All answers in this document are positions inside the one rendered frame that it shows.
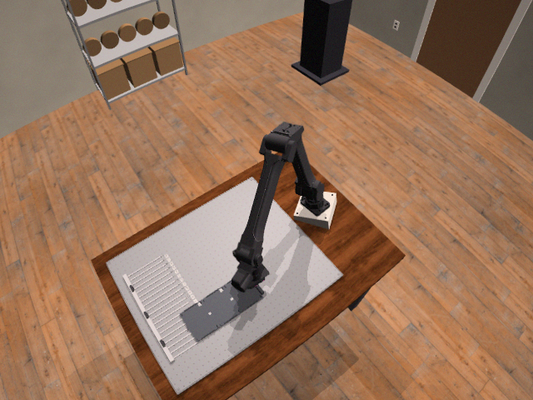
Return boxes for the white ribbed loading rails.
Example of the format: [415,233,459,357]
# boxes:
[123,255,200,363]

